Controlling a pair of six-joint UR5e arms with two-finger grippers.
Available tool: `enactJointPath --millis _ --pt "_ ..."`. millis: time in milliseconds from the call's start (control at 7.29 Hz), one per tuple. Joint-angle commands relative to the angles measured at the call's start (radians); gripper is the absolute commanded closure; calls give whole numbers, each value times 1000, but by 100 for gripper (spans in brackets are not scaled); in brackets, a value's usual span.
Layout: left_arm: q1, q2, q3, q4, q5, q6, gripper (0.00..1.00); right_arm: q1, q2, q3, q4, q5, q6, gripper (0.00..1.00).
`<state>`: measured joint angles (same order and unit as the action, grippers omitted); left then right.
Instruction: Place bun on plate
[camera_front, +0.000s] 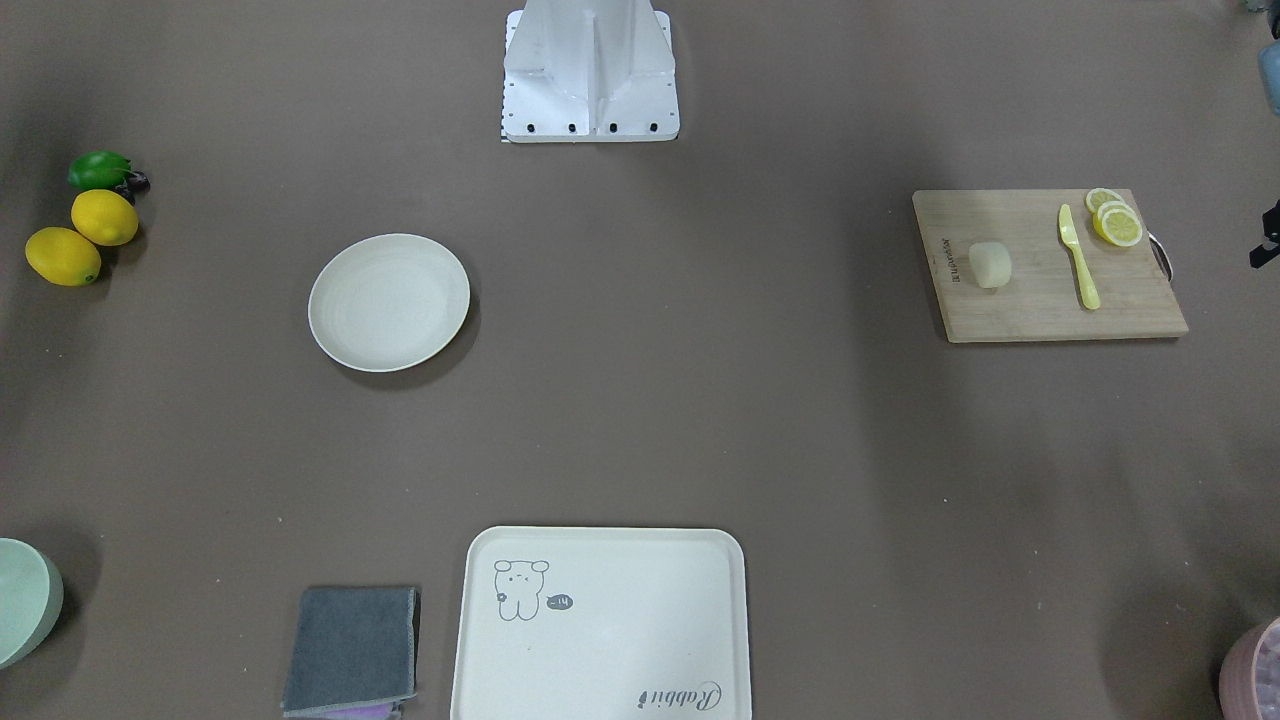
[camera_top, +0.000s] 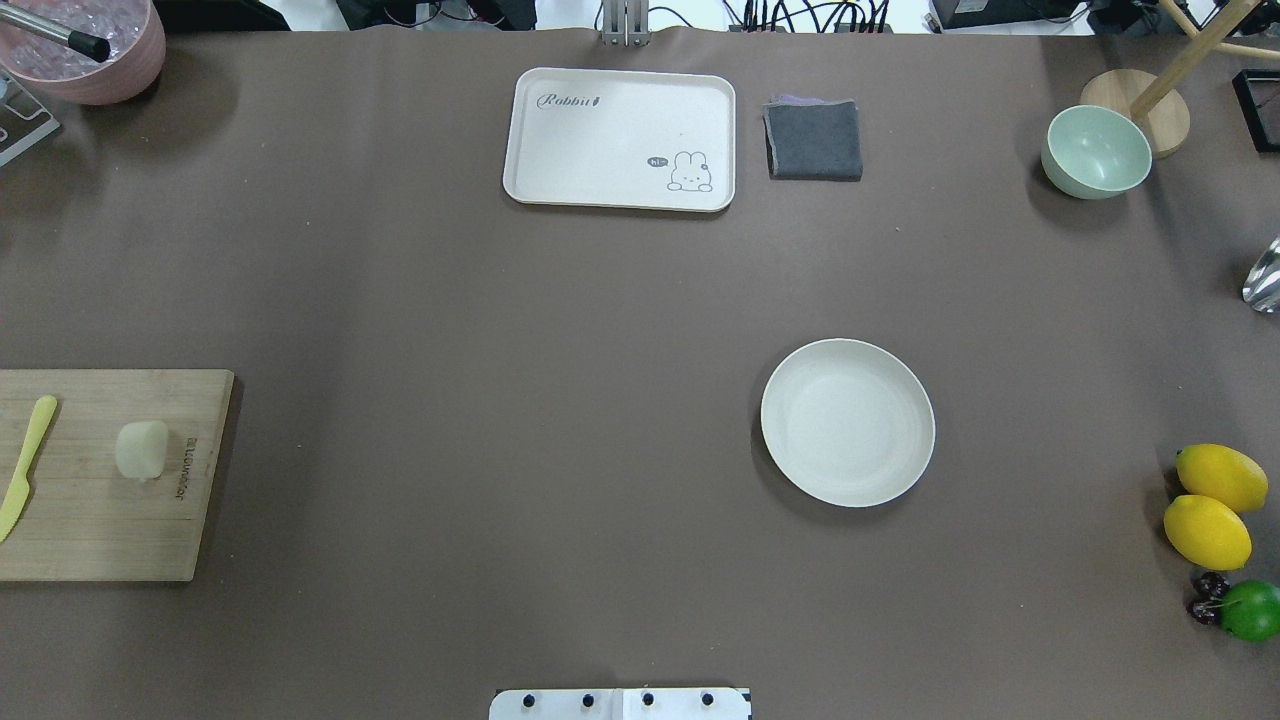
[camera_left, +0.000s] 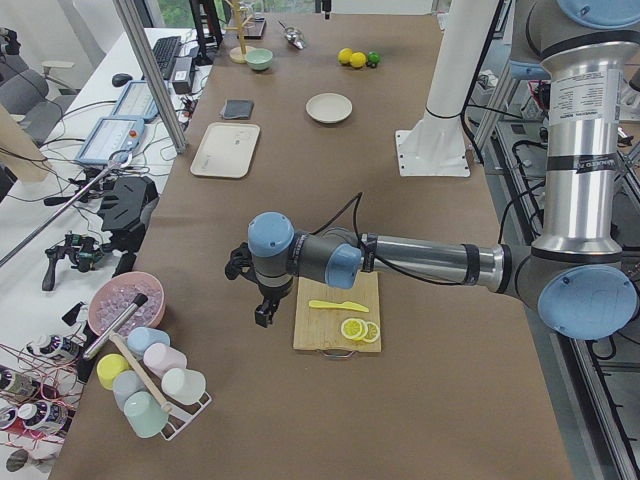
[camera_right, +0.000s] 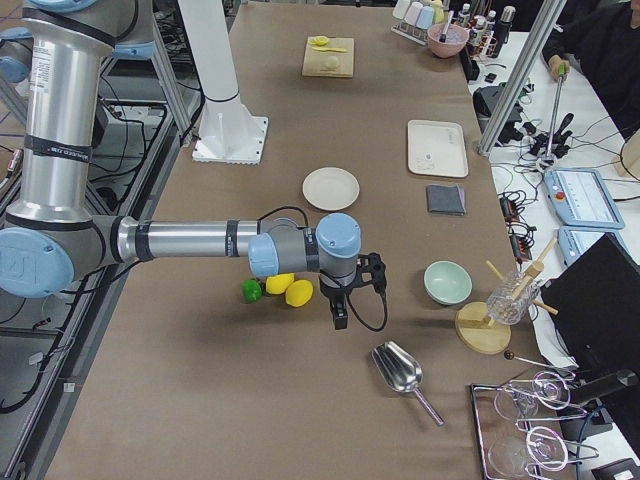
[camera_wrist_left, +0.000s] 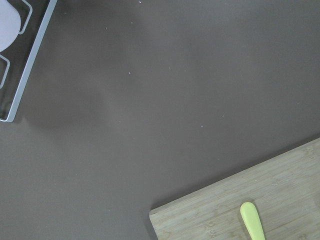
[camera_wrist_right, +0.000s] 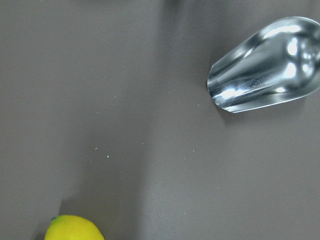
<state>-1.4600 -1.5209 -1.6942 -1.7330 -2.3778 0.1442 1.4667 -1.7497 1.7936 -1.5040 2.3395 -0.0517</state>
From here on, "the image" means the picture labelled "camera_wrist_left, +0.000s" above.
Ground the black metal-rimmed rack tray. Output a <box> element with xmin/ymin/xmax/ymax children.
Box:
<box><xmin>0</xmin><ymin>0</ymin><xmax>57</xmax><ymax>123</ymax></box>

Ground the bamboo cutting board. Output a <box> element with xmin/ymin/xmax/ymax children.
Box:
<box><xmin>149</xmin><ymin>139</ymin><xmax>320</xmax><ymax>240</ymax></box>

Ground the pale pink mug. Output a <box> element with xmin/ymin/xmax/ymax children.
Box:
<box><xmin>0</xmin><ymin>0</ymin><xmax>21</xmax><ymax>52</ymax></box>

